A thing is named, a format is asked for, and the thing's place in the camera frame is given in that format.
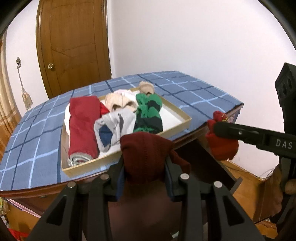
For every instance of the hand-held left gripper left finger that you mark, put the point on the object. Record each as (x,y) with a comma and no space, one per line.
(119,188)

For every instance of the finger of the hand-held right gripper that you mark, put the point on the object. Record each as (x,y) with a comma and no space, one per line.
(240,132)

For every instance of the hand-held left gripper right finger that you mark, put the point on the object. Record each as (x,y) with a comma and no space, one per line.
(172,183)

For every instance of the red underwear yellow print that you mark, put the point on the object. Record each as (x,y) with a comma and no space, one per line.
(222,146)

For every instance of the maroon underwear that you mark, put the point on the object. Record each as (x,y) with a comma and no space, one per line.
(143,157)

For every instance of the white underwear blue print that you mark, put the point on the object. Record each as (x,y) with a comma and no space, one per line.
(115,129)

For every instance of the shallow tan tray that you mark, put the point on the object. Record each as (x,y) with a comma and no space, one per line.
(173,115)

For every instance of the dark red underwear grey waistband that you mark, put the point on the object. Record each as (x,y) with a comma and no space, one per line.
(81,125)

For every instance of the green black striped underwear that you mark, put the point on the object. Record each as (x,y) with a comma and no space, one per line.
(148,111)

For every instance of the beige underwear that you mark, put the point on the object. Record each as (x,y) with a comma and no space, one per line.
(118,103)

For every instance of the tan sock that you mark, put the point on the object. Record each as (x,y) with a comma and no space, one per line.
(146,87)

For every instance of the person's right hand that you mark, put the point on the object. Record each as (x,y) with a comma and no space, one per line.
(290,186)

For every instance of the blue plaid tablecloth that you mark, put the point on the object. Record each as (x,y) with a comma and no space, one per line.
(34,139)

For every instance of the curtain tieback tassel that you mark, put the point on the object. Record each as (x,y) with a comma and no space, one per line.
(26,99)

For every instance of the brass door knob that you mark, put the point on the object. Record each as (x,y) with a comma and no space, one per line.
(50,66)

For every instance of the wooden door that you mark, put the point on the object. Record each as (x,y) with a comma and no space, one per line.
(76,46)

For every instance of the metal wall hook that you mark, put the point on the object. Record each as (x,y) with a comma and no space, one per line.
(18,62)

